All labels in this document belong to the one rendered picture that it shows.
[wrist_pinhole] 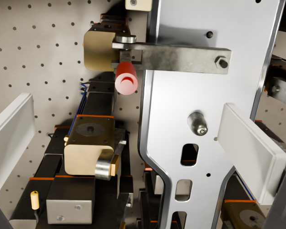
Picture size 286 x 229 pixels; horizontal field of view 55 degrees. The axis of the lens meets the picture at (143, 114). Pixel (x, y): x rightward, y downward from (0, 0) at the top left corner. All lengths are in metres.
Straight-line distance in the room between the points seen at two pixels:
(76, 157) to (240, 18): 0.35
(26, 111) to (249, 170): 0.13
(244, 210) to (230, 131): 0.57
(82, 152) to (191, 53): 0.23
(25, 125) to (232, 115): 0.13
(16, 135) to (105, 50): 0.27
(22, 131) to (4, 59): 0.67
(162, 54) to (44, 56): 0.47
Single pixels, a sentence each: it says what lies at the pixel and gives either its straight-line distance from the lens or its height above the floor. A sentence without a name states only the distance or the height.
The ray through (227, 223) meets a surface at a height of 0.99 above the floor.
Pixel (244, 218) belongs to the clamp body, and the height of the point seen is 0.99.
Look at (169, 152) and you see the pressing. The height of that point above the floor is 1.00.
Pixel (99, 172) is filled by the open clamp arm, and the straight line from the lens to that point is 0.44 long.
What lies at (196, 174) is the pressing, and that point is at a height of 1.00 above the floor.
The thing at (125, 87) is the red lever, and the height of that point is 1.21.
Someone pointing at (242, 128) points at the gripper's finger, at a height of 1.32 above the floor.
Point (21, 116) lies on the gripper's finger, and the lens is 0.17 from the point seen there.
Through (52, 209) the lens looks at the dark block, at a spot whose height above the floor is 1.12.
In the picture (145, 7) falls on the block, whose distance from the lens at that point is 0.40.
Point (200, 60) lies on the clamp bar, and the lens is 0.41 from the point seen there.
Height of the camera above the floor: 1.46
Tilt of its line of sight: 66 degrees down
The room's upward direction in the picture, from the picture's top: 170 degrees clockwise
